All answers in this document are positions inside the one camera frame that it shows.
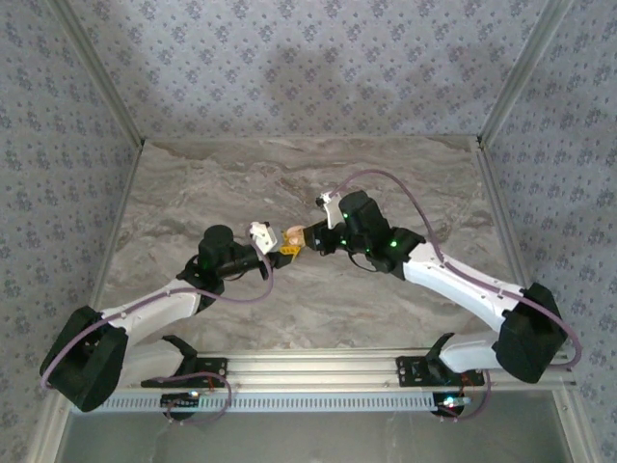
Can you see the black earbud charging case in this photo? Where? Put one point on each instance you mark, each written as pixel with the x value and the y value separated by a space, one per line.
pixel 294 236

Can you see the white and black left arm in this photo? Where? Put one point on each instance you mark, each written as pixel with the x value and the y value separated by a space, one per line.
pixel 87 362

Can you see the black controller board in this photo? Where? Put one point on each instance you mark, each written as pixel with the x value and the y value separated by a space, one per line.
pixel 450 405
pixel 178 399

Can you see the aluminium side rail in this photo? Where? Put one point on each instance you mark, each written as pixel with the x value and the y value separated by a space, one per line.
pixel 503 217
pixel 114 241

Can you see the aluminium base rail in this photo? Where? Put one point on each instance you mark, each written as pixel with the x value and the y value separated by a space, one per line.
pixel 313 366

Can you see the aluminium corner post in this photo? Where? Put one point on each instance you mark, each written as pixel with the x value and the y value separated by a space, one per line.
pixel 102 72
pixel 522 72

